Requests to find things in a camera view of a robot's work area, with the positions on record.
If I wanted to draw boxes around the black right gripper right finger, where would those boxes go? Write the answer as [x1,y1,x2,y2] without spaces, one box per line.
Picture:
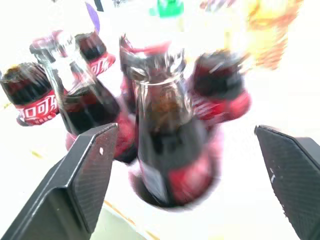
[254,124,320,240]

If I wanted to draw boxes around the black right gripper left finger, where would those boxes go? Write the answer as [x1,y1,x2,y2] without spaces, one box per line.
[0,122,119,240]

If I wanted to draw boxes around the cola bottle with red label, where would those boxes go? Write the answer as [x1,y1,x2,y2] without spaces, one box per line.
[74,31,117,76]
[190,49,253,124]
[29,31,138,165]
[118,34,138,115]
[123,42,222,209]
[0,61,61,127]

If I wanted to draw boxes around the purple round object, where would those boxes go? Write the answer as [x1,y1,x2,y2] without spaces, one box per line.
[84,1,101,34]

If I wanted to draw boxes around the green plastic object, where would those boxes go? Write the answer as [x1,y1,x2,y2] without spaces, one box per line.
[149,0,185,19]

